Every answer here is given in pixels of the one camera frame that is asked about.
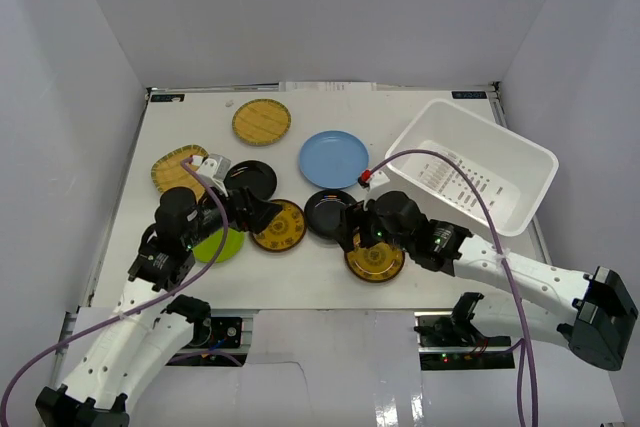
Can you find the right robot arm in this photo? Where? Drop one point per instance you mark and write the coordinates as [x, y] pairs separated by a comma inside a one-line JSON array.
[[592, 315]]

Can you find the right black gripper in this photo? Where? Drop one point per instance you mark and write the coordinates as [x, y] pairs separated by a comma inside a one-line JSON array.
[[355, 216]]

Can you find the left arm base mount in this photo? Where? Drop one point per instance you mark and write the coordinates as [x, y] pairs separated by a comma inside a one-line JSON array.
[[216, 342]]

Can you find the black plate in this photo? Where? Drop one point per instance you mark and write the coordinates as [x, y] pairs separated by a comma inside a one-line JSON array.
[[257, 176], [323, 209]]

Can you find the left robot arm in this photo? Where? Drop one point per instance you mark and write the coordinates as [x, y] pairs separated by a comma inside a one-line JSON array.
[[151, 321]]

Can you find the square yellow woven plate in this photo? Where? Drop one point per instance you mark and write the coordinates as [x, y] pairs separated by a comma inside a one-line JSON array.
[[167, 173]]

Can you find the white plastic bin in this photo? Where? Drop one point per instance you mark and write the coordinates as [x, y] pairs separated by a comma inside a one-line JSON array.
[[511, 173]]

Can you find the round yellow woven plate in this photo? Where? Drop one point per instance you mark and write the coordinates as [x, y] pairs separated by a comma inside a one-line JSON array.
[[261, 122]]

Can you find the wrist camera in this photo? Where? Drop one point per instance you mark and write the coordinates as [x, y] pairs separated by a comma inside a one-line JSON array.
[[370, 179], [212, 169]]

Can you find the yellow patterned plate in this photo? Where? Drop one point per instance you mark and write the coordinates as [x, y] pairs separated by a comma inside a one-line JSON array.
[[378, 264], [285, 231]]

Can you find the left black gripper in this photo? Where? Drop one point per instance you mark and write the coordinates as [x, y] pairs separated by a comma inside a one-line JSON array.
[[245, 205]]

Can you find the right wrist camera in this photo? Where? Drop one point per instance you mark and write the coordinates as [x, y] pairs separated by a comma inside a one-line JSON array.
[[370, 179]]

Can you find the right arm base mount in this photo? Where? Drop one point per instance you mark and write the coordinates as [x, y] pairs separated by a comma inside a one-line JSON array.
[[442, 349]]

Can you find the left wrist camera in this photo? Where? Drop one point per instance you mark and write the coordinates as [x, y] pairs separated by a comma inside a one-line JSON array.
[[212, 169]]

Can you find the blue plate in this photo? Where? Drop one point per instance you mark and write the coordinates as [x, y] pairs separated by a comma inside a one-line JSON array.
[[333, 159]]

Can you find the lime green plate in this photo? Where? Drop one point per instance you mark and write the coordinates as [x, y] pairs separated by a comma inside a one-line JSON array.
[[205, 250]]

